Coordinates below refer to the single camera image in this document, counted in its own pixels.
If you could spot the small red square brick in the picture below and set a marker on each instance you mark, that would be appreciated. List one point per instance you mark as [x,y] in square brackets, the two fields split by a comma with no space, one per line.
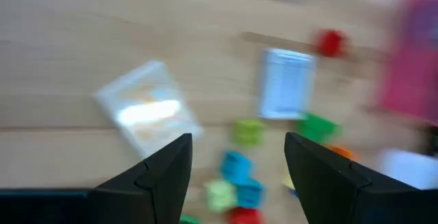
[330,42]

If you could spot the long orange toy brick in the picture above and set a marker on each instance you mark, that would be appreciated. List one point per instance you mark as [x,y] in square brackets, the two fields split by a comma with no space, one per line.
[344,152]

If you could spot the green tall-stud toy brick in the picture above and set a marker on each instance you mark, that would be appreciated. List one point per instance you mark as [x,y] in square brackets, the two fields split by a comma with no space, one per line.
[316,127]

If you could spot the white orange card box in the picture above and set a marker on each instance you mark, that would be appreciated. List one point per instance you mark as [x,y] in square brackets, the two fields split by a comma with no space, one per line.
[147,107]

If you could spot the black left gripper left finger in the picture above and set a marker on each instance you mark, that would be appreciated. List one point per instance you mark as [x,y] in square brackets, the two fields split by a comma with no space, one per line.
[161,189]

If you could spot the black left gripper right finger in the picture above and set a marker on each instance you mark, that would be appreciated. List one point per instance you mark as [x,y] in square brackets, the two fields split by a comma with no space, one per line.
[342,196]

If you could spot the lime green square brick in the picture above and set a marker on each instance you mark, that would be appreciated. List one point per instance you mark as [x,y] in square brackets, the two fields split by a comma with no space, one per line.
[248,132]

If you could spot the pink plastic bin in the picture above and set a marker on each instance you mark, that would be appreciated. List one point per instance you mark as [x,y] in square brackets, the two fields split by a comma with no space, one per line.
[410,63]

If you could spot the blue white card box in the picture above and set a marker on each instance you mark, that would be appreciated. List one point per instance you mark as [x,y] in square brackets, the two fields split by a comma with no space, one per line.
[285,83]

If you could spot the white plastic bin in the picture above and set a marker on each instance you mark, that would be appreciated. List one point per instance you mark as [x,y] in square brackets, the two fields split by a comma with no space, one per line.
[407,167]

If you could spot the pale green square brick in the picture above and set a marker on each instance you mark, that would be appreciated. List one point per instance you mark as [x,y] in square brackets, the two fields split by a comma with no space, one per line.
[219,195]

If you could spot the red tall-stud toy brick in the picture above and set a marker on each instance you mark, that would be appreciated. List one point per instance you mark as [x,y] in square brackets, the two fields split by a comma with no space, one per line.
[243,216]

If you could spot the yellow square toy brick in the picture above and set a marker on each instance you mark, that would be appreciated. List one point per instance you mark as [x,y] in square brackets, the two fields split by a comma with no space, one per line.
[288,182]

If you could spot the blue square toy brick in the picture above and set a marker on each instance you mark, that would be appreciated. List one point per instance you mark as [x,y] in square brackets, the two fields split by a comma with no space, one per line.
[236,167]
[251,194]

